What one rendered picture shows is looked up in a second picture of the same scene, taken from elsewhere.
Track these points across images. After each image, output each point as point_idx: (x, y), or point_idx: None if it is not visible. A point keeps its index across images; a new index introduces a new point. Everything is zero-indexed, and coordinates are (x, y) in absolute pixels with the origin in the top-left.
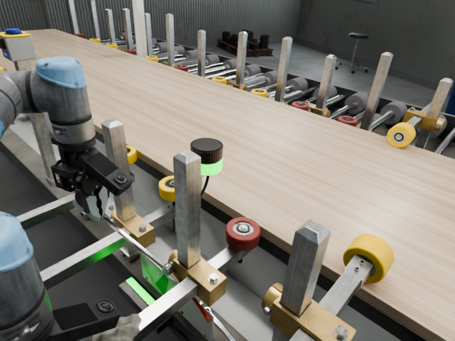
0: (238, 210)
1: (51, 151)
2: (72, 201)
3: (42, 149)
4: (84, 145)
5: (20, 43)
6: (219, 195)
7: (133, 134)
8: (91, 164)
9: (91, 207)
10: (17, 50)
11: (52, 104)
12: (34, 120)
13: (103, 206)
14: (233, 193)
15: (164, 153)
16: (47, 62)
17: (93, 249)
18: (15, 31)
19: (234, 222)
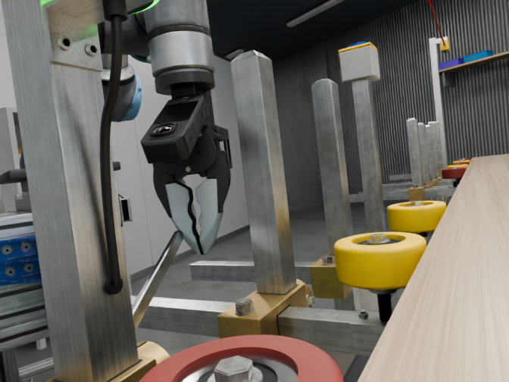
0: (387, 345)
1: (377, 224)
2: (298, 270)
3: (365, 216)
4: (163, 75)
5: (355, 56)
6: (431, 291)
7: (488, 197)
8: (164, 109)
9: (174, 206)
10: (351, 66)
11: (142, 10)
12: (360, 169)
13: (204, 222)
14: (498, 305)
15: (488, 215)
16: None
17: (177, 304)
18: (356, 43)
19: (266, 345)
